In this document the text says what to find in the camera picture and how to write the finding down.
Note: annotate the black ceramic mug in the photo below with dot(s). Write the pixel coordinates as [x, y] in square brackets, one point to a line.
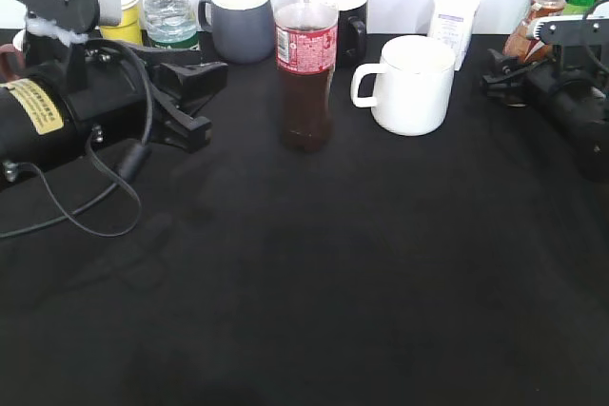
[352, 33]

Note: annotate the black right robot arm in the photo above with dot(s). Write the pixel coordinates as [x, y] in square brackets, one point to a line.
[570, 98]

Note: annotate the white milk carton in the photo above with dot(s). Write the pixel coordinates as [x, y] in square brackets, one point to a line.
[452, 24]

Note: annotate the yellow paper cup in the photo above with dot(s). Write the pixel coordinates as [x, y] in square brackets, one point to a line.
[129, 29]

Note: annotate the white ceramic mug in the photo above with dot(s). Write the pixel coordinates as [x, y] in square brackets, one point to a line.
[408, 90]

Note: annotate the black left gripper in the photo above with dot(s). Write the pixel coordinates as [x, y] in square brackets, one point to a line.
[96, 94]

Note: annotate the cola bottle red label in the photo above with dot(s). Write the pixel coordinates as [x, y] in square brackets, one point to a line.
[306, 39]

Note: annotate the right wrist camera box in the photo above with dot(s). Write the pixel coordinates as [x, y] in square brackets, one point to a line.
[569, 30]

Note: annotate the red ceramic mug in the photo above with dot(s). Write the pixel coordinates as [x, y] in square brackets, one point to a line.
[13, 59]

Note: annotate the grey ceramic mug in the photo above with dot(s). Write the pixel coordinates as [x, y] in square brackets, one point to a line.
[241, 30]

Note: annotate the clear water bottle green label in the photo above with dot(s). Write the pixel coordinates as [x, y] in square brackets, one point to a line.
[170, 24]

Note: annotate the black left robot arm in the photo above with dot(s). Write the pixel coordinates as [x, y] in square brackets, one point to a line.
[17, 99]

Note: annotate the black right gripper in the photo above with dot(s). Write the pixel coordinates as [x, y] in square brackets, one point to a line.
[549, 72]

